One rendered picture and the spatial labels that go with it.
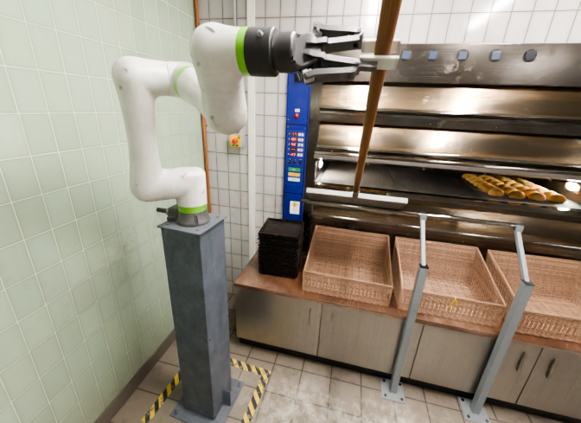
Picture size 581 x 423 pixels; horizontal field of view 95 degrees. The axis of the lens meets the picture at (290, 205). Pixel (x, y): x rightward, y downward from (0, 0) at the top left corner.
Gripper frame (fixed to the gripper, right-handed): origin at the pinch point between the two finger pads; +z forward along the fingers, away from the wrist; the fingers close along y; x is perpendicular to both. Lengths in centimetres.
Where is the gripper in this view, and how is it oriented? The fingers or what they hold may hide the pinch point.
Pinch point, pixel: (379, 54)
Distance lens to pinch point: 61.1
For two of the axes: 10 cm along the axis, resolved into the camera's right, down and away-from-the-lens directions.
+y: -1.8, 9.7, -1.9
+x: -1.8, -2.3, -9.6
